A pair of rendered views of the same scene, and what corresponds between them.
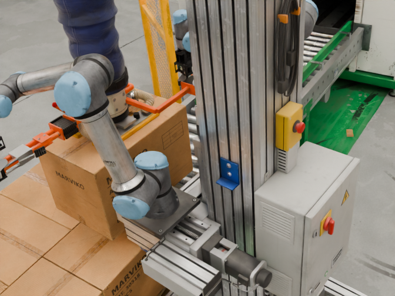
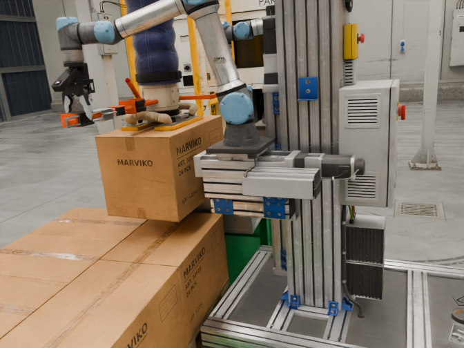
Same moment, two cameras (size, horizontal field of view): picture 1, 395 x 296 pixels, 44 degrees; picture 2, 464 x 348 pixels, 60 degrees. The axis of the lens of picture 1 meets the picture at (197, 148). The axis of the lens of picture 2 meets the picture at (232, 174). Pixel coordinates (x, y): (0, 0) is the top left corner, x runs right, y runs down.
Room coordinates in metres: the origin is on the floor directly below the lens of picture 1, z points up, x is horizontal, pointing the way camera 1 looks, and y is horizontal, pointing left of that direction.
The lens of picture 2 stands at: (-0.17, 0.74, 1.38)
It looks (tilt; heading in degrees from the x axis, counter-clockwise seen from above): 16 degrees down; 341
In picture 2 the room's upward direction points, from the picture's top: 5 degrees counter-clockwise
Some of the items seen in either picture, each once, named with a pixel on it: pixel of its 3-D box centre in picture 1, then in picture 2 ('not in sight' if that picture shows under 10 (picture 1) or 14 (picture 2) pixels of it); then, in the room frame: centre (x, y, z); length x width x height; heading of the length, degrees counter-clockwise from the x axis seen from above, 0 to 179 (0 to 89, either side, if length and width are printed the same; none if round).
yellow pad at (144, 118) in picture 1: (126, 125); (179, 119); (1.84, 0.31, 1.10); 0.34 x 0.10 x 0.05; 138
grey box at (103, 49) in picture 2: not in sight; (105, 34); (3.17, 0.51, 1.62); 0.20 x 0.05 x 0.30; 142
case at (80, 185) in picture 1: (120, 157); (168, 162); (1.90, 0.38, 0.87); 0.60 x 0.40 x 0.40; 138
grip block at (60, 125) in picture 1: (63, 127); (132, 105); (1.72, 0.54, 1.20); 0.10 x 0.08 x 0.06; 48
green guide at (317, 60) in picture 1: (315, 67); not in sight; (3.07, -0.90, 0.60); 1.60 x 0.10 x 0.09; 142
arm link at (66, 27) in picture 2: not in sight; (70, 34); (1.46, 0.75, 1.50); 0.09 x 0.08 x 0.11; 66
